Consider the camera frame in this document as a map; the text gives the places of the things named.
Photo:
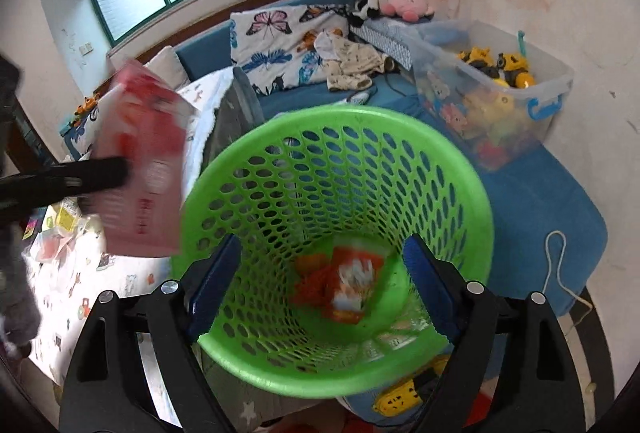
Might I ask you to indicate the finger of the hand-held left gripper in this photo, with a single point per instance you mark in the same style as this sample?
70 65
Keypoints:
75 178

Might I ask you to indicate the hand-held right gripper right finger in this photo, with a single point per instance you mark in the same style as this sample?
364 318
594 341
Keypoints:
430 283

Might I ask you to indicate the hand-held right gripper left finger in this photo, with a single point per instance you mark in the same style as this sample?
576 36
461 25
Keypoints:
215 283

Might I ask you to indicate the orange snack packet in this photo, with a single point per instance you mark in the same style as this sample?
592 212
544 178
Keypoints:
350 283

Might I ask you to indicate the red cardboard box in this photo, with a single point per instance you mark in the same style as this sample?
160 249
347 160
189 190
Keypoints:
145 138

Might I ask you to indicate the green perforated plastic basket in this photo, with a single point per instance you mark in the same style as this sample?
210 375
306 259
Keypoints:
450 193

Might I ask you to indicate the person's left hand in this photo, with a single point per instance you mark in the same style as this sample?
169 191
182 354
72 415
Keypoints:
17 303

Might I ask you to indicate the yellow packet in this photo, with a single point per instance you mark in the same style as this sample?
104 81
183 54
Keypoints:
66 218

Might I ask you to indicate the orange toy figure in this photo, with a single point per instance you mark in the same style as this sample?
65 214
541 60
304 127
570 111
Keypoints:
87 105

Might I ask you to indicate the clear plastic packet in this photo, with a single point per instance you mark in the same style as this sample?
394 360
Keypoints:
50 248

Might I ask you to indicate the printed white tablecloth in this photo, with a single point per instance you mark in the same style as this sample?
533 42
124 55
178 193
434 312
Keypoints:
75 283

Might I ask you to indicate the yellow power strip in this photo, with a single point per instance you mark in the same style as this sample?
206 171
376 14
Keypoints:
400 400

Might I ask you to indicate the white pillow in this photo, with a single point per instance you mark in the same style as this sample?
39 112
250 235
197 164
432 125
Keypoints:
167 65

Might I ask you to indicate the grey table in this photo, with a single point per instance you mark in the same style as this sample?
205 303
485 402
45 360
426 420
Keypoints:
240 113

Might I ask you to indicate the clear plastic storage box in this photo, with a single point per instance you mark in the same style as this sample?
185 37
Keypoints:
505 128

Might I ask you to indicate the white remote control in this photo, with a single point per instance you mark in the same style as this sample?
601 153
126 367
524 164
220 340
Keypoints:
358 98

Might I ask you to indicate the yellow toy trucks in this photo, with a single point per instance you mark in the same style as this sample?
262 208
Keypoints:
510 65

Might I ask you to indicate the beige patterned baby garment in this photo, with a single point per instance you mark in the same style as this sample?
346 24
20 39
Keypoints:
350 60

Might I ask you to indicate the butterfly print pillow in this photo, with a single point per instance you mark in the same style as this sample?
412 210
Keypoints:
275 43

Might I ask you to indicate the grey patterned folded cloth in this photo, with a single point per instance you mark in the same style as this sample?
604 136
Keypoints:
385 40

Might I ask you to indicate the pink round plush toy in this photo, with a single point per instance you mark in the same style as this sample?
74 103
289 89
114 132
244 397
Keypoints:
407 3

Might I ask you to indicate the white wall socket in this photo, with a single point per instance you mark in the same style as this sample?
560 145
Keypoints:
87 48

